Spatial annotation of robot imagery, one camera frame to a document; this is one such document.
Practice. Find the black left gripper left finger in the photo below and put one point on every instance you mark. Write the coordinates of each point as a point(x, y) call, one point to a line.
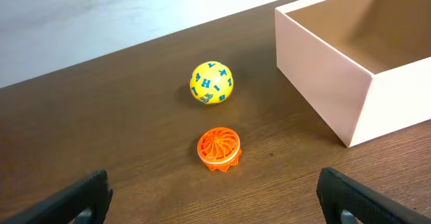
point(86, 201)

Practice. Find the yellow ball with blue letters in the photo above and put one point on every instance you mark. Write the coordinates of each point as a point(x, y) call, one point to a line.
point(211, 82)

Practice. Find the orange ribbed plastic toy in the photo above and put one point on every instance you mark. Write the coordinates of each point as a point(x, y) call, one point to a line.
point(219, 149)

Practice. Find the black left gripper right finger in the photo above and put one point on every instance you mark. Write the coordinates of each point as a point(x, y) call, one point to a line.
point(344, 200)

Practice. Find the pink open cardboard box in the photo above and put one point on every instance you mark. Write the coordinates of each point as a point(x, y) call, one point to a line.
point(363, 65)

